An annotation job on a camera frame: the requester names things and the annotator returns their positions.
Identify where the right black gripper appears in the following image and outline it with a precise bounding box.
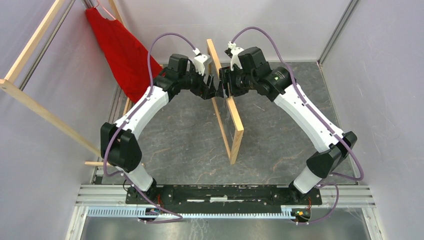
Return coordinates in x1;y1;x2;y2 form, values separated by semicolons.
215;64;257;99

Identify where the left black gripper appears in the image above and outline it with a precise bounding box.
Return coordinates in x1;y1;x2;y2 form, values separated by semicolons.
179;64;216;100

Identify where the wooden picture frame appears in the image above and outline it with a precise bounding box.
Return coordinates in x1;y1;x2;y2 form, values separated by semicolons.
206;39;245;165

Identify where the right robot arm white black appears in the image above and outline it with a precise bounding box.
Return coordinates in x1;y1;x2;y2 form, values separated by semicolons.
219;43;358;204

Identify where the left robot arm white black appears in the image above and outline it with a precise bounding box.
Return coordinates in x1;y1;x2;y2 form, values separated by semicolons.
100;53;216;204

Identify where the red hanging shirt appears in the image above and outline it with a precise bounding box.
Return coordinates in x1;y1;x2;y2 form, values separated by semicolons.
85;8;150;103

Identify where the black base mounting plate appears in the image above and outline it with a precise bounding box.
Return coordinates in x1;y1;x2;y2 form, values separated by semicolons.
145;184;323;214

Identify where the wooden clothes rack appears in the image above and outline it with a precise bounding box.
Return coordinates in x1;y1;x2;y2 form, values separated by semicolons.
0;0;165;169

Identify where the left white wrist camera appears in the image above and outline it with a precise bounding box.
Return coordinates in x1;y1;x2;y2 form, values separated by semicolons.
192;48;213;76

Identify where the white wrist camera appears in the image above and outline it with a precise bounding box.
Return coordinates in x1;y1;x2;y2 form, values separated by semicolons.
192;48;213;76
224;41;244;71

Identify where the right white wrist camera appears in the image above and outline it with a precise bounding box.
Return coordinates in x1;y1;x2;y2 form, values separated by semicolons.
224;41;244;71

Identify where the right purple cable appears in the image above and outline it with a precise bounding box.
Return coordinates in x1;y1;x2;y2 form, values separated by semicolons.
230;26;365;226

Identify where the purple cable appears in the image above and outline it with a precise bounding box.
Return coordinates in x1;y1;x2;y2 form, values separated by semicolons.
230;26;365;226
103;32;200;225

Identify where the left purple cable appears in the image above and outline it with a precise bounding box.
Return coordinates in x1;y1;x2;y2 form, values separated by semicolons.
103;32;200;225

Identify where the aluminium rail base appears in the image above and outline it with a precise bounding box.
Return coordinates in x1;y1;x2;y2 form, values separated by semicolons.
66;184;385;240

